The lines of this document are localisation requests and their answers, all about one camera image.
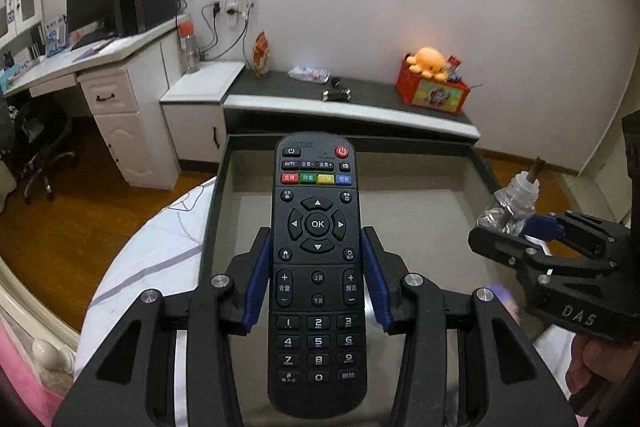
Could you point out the black remote control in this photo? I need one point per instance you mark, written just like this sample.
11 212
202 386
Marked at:
318 307

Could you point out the small black gadget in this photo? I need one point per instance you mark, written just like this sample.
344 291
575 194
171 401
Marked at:
337 82

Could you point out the white patterned bed sheet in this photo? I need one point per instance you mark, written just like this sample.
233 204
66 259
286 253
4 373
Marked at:
160 247

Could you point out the red storage box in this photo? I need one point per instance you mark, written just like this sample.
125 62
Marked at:
440 94

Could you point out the orange cap water bottle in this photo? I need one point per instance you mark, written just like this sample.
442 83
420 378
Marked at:
189 49

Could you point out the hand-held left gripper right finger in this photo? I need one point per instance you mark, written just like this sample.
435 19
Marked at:
376 279

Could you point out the pink blanket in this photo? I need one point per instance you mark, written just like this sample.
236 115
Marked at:
20 377

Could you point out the orange snack bag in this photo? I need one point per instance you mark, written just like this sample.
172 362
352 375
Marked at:
261 57

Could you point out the person's right hand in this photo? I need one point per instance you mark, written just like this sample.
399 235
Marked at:
607 364

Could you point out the white wall outlet strip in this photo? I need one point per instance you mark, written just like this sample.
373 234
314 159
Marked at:
235 2

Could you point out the cream bed frame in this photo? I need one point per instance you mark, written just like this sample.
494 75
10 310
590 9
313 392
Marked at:
35 312

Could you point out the white desk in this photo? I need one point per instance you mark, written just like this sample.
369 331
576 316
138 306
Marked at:
130 107

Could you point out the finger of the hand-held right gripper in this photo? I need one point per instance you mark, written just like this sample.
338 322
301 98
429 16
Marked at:
505 247
542 227

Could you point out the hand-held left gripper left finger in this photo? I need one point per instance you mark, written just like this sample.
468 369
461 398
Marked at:
257 279

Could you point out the dark green cardboard box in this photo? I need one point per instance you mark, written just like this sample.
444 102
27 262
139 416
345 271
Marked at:
425 207

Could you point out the white low cabinet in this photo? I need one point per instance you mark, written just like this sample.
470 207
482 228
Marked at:
200 79

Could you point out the orange octopus plush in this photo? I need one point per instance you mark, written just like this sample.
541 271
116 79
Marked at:
427 62

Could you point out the black office chair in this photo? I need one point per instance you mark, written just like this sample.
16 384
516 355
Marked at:
42 142

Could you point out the black and silver gadget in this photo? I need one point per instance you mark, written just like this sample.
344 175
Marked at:
337 95

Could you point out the clear liquid refill bottle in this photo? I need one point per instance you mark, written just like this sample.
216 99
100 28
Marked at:
507 204

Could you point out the dark console table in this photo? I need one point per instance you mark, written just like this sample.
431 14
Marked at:
370 99

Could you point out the white plastic packet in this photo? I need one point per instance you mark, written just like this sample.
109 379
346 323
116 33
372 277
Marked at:
310 73

